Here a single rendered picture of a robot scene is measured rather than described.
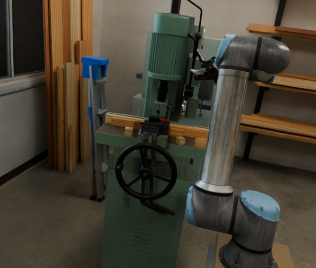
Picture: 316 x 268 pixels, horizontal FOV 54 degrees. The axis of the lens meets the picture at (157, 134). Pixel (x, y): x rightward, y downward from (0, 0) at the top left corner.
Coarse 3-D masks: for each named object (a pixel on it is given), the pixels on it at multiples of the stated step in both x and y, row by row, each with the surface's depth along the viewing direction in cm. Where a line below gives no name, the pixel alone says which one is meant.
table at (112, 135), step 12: (96, 132) 160; (108, 132) 161; (120, 132) 163; (132, 132) 166; (108, 144) 161; (120, 144) 160; (132, 144) 159; (168, 144) 157; (192, 144) 160; (156, 156) 150; (192, 156) 158
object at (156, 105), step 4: (156, 100) 168; (156, 104) 163; (160, 104) 163; (164, 104) 163; (152, 108) 165; (156, 108) 164; (160, 108) 164; (164, 108) 164; (152, 112) 165; (156, 112) 165; (160, 112) 164; (164, 112) 164; (160, 116) 170; (164, 116) 165
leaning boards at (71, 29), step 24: (48, 0) 261; (72, 0) 294; (48, 24) 266; (72, 24) 300; (48, 48) 271; (72, 48) 306; (48, 72) 276; (72, 72) 286; (48, 96) 281; (72, 96) 292; (48, 120) 287; (72, 120) 298; (48, 144) 295; (72, 144) 296; (72, 168) 304
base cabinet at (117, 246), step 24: (120, 192) 169; (144, 192) 167; (120, 216) 173; (144, 216) 172; (168, 216) 170; (120, 240) 178; (144, 240) 176; (168, 240) 175; (120, 264) 184; (144, 264) 182; (168, 264) 180
